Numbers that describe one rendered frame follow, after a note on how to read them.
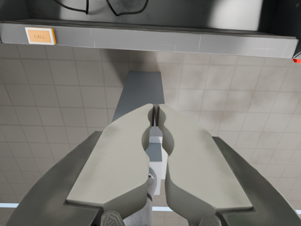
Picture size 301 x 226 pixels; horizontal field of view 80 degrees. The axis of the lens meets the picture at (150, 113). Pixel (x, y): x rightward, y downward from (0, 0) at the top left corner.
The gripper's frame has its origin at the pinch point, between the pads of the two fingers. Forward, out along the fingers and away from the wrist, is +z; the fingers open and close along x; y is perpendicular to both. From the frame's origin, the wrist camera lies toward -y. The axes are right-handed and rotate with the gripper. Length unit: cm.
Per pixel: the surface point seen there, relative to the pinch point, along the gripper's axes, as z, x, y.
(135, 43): 28.6, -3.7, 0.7
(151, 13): 40.6, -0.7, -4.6
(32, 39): 27.4, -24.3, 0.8
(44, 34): 27.4, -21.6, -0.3
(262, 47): 28.6, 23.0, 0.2
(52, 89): 124, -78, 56
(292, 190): 124, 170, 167
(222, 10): 40.6, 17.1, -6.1
